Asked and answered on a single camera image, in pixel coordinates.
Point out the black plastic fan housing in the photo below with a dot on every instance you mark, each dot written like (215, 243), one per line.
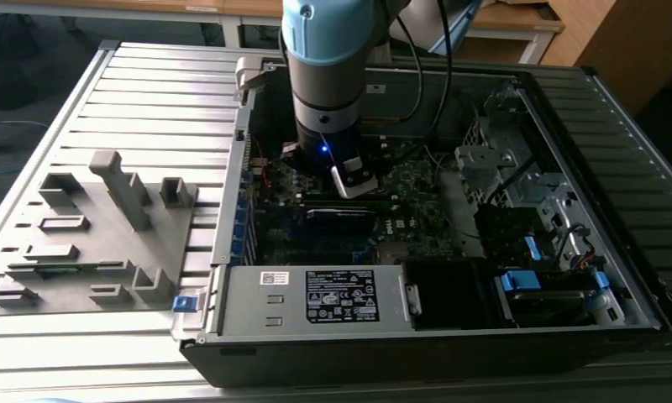
(449, 294)

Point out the grey parts rack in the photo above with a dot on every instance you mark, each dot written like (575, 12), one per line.
(107, 252)

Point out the blue card retainer strip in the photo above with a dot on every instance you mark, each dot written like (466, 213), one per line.
(242, 218)

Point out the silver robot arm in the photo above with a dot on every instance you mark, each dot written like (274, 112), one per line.
(324, 84)

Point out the green motherboard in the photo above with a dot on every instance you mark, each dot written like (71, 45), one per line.
(421, 210)

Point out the black hard disk drive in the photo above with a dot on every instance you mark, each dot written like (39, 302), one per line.
(543, 308)

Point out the blue plastic case latch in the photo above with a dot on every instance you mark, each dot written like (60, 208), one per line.
(184, 304)

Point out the grey plastic case latch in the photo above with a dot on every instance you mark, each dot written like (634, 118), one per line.
(250, 69)

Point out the black and silver PC case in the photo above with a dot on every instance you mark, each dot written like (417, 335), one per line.
(370, 365)

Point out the narrow blue plastic clip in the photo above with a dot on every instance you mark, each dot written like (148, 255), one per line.
(533, 247)
(601, 281)

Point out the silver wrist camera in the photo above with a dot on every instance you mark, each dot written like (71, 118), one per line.
(355, 182)

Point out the grey power supply unit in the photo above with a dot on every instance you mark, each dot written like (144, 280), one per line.
(247, 319)

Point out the brown chipset heatsink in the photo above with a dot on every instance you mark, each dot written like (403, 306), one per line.
(395, 250)

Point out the wooden cabinet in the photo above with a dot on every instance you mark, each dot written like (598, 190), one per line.
(633, 42)

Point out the wooden desk with white legs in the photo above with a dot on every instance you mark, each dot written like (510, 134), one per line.
(515, 25)
(90, 5)

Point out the black graphics card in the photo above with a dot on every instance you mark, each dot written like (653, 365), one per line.
(339, 228)

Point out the silver metal drive cage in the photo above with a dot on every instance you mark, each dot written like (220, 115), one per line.
(482, 161)

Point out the black RAM slot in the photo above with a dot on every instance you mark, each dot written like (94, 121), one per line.
(347, 203)
(316, 196)

